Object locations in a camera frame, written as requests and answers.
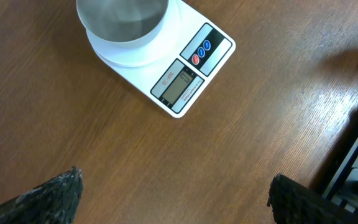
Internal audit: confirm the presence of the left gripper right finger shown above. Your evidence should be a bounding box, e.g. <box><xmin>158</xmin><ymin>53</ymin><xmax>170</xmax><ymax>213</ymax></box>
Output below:
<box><xmin>267</xmin><ymin>174</ymin><xmax>358</xmax><ymax>224</ymax></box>

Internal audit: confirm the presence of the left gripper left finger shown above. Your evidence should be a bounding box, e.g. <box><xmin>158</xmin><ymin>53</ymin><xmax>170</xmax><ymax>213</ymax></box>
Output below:
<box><xmin>0</xmin><ymin>167</ymin><xmax>83</xmax><ymax>223</ymax></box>

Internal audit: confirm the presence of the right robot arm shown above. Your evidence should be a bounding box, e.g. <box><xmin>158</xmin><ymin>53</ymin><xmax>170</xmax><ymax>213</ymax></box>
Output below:
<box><xmin>311</xmin><ymin>49</ymin><xmax>358</xmax><ymax>215</ymax></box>

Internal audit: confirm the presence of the white digital kitchen scale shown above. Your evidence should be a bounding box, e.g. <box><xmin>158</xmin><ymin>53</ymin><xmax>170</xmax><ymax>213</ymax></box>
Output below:
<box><xmin>86</xmin><ymin>1</ymin><xmax>236</xmax><ymax>118</ymax></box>

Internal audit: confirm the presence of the white round bowl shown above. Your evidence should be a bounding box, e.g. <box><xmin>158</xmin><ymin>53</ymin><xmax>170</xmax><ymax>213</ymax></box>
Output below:
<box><xmin>76</xmin><ymin>0</ymin><xmax>172</xmax><ymax>48</ymax></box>

